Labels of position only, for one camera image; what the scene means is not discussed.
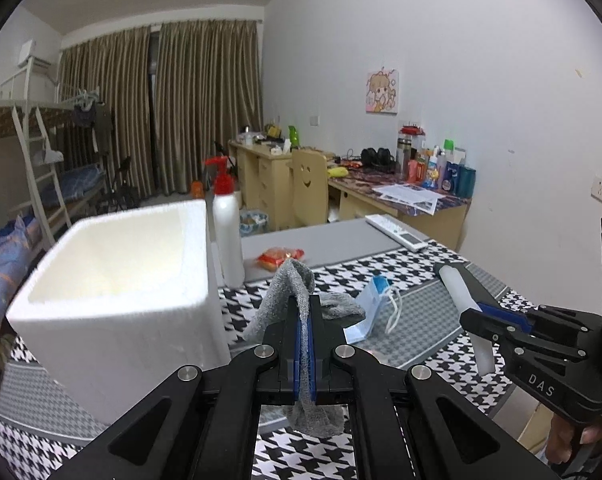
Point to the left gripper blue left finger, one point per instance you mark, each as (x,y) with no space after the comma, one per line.
(297,360)

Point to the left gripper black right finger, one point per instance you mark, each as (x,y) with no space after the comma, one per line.
(315,329)

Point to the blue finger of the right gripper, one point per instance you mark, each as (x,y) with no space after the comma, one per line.
(496,321)
(467,320)

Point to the grey sock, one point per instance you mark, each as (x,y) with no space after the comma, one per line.
(294,279)

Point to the blue face mask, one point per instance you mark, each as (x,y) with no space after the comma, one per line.
(377,294)

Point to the person's right hand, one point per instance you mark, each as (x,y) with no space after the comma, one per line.
(559,446)

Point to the orange snack packet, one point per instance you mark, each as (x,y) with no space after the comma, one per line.
(274,257)

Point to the white remote control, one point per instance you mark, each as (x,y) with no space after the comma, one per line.
(398,233)

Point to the waste bin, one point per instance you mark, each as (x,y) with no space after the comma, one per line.
(253,222)

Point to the wooden smiley chair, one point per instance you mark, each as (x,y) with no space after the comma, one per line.
(310,188)

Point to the white lotion pump bottle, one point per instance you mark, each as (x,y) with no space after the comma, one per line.
(226,217)

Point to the wooden desk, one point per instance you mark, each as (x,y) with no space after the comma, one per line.
(266,182)

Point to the printed paper sheets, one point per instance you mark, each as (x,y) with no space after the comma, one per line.
(410,195)

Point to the orange floor container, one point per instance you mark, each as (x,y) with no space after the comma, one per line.
(197,190)

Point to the white foam box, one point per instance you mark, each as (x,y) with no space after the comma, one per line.
(121,302)

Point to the brown striped curtains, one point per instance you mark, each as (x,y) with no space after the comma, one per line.
(173,94)

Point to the blue patterned bedding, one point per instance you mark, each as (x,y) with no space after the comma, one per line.
(17,242)

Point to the white metal bunk bed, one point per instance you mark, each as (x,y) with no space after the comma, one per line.
(33,109)

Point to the white air conditioner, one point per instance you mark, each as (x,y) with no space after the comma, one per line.
(27,54)

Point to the anime girl wall picture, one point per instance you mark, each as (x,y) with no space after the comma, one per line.
(382,92)

